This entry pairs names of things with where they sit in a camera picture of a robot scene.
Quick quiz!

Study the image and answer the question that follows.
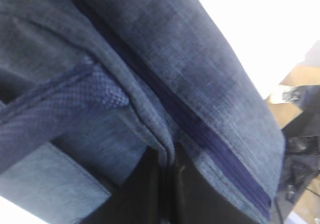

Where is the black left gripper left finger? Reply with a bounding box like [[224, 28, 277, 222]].
[[81, 147, 171, 224]]

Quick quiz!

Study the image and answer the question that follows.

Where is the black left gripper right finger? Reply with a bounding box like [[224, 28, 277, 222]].
[[172, 143, 257, 223]]

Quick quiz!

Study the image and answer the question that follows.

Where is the navy blue lunch bag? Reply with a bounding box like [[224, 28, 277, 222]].
[[0, 0, 285, 223]]

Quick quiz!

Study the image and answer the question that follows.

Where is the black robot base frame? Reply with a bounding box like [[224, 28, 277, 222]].
[[274, 41, 320, 214]]

